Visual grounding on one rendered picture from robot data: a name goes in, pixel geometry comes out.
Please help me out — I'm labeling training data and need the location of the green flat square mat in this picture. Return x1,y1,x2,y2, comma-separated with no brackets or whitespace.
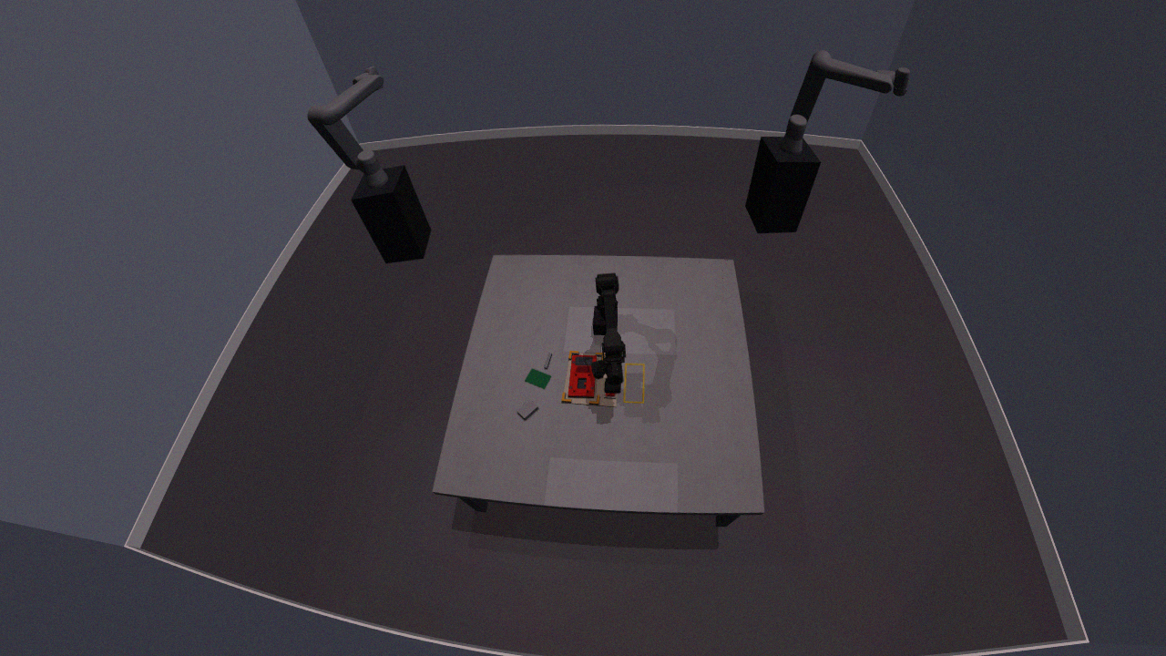
525,369,552,389

